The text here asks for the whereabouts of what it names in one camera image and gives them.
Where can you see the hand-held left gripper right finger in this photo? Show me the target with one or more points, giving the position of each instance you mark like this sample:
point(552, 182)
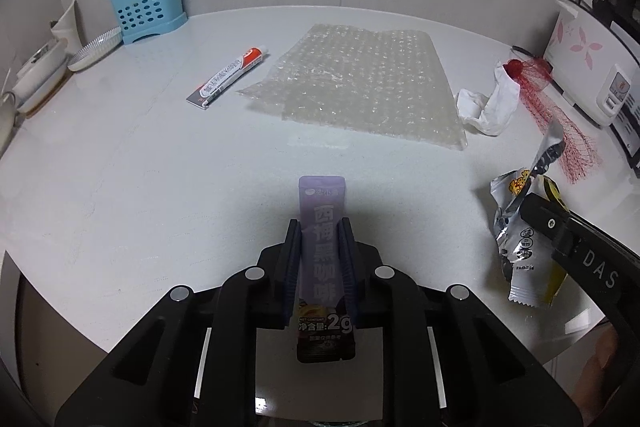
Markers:
point(347, 267)

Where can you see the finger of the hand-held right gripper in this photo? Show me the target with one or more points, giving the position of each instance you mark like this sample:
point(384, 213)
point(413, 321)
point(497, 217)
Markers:
point(547, 224)

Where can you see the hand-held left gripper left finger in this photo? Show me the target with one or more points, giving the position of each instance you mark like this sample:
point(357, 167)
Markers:
point(296, 267)

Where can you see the yellow and silver snack wrapper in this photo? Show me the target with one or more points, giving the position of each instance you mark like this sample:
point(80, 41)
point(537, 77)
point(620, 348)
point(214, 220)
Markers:
point(520, 247)

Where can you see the purple coffee sachet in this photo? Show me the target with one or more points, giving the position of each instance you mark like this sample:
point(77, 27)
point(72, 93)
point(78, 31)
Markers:
point(322, 227)

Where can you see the red mesh net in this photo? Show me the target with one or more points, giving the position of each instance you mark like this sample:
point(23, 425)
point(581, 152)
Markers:
point(560, 127)

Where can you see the white tissue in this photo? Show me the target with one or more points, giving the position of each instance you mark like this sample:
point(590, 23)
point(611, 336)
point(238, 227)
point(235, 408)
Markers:
point(492, 109)

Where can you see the clear bubble wrap sheet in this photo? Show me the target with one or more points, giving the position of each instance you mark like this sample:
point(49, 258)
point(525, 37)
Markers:
point(360, 82)

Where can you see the white and red paste tube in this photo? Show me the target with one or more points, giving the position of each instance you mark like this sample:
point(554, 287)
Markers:
point(227, 74)

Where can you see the person's right forearm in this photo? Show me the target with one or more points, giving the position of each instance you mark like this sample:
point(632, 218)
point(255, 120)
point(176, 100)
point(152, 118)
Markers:
point(597, 357)

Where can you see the white floral rice cooker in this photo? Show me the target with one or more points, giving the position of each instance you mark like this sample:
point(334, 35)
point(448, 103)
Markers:
point(590, 52)

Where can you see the striped rim shallow plate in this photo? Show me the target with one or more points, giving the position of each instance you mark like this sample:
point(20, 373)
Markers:
point(95, 49)

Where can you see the blue perforated utensil holder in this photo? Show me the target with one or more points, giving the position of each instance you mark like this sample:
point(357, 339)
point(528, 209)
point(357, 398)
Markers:
point(145, 7)

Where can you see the stack of white bowls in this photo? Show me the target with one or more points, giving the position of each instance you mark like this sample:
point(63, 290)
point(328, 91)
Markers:
point(42, 69)

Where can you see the large white bowl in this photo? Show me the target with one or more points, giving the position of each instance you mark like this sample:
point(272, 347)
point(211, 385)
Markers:
point(7, 119)

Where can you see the white plastic scoop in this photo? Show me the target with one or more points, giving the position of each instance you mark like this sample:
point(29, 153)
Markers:
point(67, 27)

